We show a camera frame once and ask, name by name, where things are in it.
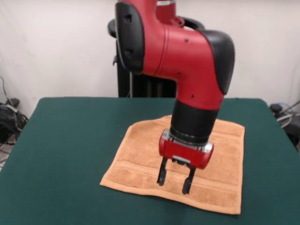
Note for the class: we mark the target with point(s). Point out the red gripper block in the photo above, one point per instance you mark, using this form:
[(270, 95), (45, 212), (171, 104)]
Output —
[(185, 154)]

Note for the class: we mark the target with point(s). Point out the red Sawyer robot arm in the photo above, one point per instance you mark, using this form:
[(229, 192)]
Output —
[(182, 58)]

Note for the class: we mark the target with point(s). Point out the orange terry towel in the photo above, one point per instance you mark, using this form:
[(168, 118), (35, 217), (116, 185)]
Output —
[(140, 152)]

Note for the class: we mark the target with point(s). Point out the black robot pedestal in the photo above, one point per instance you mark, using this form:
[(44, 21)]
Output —
[(124, 82)]

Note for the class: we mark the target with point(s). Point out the dark green table cloth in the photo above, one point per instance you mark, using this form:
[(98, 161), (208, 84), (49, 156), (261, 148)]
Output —
[(58, 140)]

